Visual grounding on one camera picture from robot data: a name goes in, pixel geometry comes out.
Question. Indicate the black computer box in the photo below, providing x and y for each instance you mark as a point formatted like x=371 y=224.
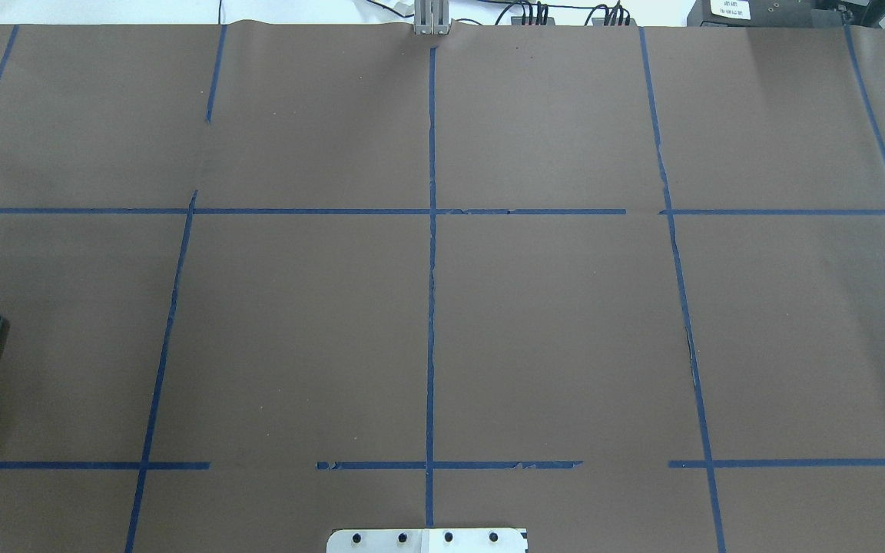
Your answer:
x=764 y=14

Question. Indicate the grey aluminium frame post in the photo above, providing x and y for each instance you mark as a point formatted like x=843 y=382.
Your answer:
x=431 y=17

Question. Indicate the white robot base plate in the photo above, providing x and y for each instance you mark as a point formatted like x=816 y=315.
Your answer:
x=428 y=540

